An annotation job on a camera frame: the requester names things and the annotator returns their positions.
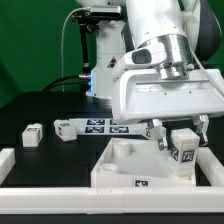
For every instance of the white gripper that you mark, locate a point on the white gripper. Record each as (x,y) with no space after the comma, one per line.
(140,95)

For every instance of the white square tabletop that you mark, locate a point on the white square tabletop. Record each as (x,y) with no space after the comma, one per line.
(136,163)

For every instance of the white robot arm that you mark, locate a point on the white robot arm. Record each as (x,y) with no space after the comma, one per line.
(188,29)

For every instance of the white U-shaped fence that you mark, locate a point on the white U-shaped fence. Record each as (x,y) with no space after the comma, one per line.
(122,200)

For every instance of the white marker base plate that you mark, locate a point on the white marker base plate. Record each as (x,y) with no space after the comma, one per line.
(105,126)

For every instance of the black camera stand pole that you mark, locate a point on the black camera stand pole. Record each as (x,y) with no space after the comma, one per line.
(86,64)

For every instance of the black camera on mount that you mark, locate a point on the black camera on mount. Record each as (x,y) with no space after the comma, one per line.
(97,13)

